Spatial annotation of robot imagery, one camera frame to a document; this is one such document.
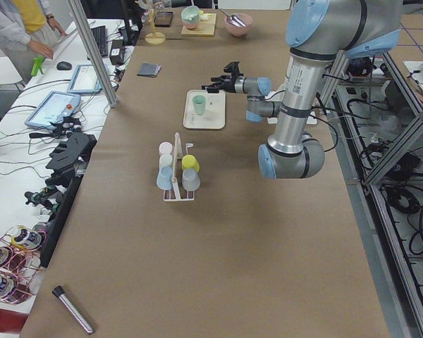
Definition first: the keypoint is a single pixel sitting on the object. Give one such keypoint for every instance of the yellow plastic cup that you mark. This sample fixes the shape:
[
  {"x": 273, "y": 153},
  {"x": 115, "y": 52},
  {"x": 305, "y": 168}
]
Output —
[{"x": 190, "y": 162}]

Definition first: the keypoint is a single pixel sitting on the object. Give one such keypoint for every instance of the white wire cup rack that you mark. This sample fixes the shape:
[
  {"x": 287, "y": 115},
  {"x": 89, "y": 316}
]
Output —
[{"x": 177, "y": 193}]

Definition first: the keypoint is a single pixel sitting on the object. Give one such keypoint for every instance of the pink plastic cup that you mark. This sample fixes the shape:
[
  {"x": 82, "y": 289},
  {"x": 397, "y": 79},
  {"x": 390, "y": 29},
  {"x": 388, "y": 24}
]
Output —
[{"x": 165, "y": 148}]

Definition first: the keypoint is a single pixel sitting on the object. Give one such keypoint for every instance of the grey plastic cup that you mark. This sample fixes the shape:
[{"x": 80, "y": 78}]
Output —
[{"x": 190, "y": 180}]

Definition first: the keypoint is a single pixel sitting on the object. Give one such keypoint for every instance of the green plastic cup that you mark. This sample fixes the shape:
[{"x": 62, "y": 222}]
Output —
[{"x": 199, "y": 104}]

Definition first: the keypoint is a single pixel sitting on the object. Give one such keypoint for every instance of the cream white plastic cup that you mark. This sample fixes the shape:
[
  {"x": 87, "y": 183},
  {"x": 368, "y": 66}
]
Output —
[{"x": 165, "y": 160}]

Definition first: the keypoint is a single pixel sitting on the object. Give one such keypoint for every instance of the blue teach pendant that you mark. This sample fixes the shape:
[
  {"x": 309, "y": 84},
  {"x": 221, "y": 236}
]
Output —
[
  {"x": 84, "y": 81},
  {"x": 53, "y": 109}
]

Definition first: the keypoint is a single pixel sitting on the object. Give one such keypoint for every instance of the blue teach pendant near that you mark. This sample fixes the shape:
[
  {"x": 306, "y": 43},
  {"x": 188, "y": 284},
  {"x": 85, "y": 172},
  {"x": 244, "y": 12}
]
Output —
[{"x": 53, "y": 109}]

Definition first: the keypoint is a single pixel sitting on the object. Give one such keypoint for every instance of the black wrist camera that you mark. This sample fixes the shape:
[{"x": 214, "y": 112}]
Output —
[{"x": 233, "y": 69}]

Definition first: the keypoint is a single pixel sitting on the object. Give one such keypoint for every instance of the person in white shirt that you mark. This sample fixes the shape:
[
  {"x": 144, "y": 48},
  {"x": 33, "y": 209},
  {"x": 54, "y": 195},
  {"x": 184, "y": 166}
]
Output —
[{"x": 21, "y": 21}]

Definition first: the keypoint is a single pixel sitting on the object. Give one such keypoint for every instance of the wooden mug tree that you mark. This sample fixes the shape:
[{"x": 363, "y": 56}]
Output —
[{"x": 154, "y": 37}]

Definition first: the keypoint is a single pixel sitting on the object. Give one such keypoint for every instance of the blue plastic cup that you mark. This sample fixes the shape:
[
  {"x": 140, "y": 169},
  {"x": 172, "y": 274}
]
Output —
[{"x": 164, "y": 178}]

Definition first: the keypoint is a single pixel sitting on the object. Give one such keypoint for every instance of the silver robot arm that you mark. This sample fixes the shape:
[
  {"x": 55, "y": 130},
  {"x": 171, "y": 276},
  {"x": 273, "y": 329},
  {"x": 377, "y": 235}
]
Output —
[{"x": 316, "y": 32}]

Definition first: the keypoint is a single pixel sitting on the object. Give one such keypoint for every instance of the black computer mouse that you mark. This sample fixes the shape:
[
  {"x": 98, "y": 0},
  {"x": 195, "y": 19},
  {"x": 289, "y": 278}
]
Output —
[{"x": 63, "y": 65}]

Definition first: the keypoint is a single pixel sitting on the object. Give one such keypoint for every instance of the black tool stand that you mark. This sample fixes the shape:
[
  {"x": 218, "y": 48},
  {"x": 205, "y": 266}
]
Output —
[{"x": 68, "y": 163}]

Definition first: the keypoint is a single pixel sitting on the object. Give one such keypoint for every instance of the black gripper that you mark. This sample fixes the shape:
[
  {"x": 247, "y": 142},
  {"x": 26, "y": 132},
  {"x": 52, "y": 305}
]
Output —
[{"x": 230, "y": 84}]

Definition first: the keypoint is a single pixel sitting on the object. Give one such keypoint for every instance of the black keyboard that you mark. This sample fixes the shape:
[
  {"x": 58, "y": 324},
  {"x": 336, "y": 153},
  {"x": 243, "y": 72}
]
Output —
[{"x": 99, "y": 34}]

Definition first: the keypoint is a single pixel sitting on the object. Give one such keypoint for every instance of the person's hand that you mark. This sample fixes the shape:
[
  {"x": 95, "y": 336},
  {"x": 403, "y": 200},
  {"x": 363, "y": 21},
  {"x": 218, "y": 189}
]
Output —
[{"x": 40, "y": 48}]

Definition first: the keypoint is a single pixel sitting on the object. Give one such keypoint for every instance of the metal scoop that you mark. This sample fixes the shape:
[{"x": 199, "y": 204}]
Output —
[{"x": 233, "y": 19}]

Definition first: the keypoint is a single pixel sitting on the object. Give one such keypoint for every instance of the cream rabbit tray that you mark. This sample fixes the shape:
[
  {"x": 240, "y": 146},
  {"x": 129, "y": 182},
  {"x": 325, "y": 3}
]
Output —
[{"x": 214, "y": 116}]

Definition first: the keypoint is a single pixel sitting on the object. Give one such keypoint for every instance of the blue teach pendant far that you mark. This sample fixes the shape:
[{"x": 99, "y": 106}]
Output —
[{"x": 84, "y": 81}]

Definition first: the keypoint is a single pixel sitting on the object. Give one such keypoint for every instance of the metal tube black cap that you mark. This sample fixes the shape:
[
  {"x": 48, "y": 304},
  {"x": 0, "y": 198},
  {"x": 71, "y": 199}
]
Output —
[{"x": 62, "y": 296}]

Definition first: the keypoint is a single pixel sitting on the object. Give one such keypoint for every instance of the grey folded cloth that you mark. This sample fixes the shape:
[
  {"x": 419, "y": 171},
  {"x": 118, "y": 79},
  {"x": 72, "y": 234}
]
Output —
[{"x": 149, "y": 70}]

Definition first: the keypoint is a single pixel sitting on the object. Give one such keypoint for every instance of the aluminium frame post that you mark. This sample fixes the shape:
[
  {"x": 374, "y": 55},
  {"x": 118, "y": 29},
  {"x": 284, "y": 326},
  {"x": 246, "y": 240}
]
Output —
[{"x": 92, "y": 50}]

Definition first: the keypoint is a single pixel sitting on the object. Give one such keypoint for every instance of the stacked green bowls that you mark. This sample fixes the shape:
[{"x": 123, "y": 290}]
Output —
[{"x": 190, "y": 17}]

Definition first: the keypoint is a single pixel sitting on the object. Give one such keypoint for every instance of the bamboo cutting board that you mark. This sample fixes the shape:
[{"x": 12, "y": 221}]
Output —
[{"x": 204, "y": 28}]

